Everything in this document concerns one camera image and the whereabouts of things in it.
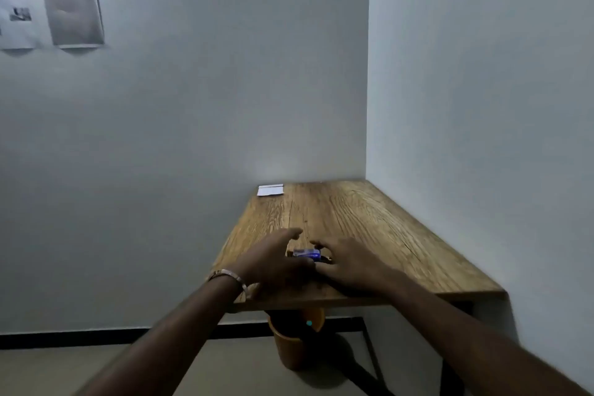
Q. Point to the person's right hand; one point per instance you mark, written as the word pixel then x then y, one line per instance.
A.
pixel 357 270

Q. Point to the person's left hand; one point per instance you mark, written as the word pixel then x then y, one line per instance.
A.
pixel 267 265

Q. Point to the person's left thumb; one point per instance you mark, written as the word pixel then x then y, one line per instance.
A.
pixel 301 264

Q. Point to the person's right thumb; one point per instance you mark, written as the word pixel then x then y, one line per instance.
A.
pixel 327 272

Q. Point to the small blue lighter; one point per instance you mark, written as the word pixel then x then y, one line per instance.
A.
pixel 307 253

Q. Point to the person's right forearm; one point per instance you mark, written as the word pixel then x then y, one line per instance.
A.
pixel 473 344

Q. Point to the person's left forearm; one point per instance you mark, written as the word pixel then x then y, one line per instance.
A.
pixel 171 344

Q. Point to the orange waste bin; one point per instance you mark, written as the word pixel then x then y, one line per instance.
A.
pixel 290 344

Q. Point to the white card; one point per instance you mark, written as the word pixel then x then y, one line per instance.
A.
pixel 270 189

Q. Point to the grey paper sheet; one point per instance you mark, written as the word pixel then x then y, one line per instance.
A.
pixel 72 8

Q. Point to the white paper sheet with photos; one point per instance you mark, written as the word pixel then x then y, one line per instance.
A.
pixel 16 6

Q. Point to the wooden table with black frame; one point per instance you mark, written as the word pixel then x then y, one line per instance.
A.
pixel 371 233

